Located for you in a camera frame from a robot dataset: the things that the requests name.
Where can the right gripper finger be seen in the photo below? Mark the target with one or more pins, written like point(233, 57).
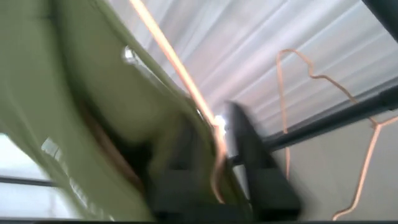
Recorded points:
point(267, 186)

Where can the pink clothes hanger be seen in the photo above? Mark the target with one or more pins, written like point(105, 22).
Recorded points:
point(368, 158)
point(173, 59)

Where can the green printed shirt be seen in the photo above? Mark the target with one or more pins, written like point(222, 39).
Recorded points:
point(77, 93)

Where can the white curtain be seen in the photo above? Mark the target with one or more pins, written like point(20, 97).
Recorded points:
point(264, 37)

